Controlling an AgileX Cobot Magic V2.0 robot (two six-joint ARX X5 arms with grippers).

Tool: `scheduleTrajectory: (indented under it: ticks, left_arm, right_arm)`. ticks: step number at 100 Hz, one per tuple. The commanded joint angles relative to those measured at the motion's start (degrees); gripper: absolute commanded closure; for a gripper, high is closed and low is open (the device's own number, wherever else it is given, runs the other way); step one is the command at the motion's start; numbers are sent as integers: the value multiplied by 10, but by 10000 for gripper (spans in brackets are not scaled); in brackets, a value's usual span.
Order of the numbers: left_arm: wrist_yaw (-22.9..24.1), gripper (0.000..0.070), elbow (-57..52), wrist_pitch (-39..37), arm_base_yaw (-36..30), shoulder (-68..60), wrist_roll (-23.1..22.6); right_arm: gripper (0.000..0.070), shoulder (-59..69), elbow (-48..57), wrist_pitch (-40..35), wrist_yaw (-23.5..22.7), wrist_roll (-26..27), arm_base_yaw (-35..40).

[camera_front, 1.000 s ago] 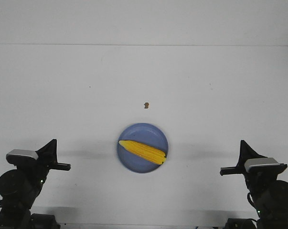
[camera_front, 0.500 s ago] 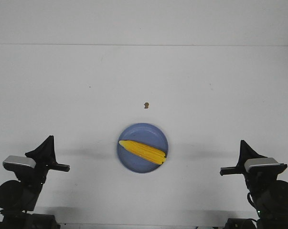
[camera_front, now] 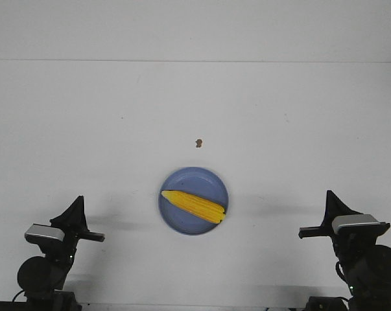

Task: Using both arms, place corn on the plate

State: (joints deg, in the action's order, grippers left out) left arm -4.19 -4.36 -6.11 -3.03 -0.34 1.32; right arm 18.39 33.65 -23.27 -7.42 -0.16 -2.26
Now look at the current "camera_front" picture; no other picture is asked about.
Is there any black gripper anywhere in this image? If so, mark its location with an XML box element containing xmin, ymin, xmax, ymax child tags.
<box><xmin>298</xmin><ymin>190</ymin><xmax>361</xmax><ymax>239</ymax></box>
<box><xmin>50</xmin><ymin>196</ymin><xmax>105</xmax><ymax>249</ymax></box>

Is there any yellow corn cob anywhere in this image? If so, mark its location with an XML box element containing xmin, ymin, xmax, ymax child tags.
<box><xmin>161</xmin><ymin>190</ymin><xmax>226</xmax><ymax>224</ymax></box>

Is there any blue round plate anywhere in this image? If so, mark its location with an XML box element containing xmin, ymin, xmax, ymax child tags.
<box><xmin>158</xmin><ymin>167</ymin><xmax>229</xmax><ymax>235</ymax></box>

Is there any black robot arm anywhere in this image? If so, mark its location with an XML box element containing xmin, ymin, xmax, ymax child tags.
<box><xmin>298</xmin><ymin>190</ymin><xmax>391</xmax><ymax>310</ymax></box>
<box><xmin>17</xmin><ymin>196</ymin><xmax>105</xmax><ymax>310</ymax></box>

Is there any small brown table stain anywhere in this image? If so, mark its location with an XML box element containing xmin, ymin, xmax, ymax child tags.
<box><xmin>195</xmin><ymin>139</ymin><xmax>203</xmax><ymax>148</ymax></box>

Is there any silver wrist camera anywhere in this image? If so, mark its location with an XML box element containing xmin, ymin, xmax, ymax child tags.
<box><xmin>25</xmin><ymin>224</ymin><xmax>65</xmax><ymax>243</ymax></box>
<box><xmin>331</xmin><ymin>214</ymin><xmax>390</xmax><ymax>236</ymax></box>

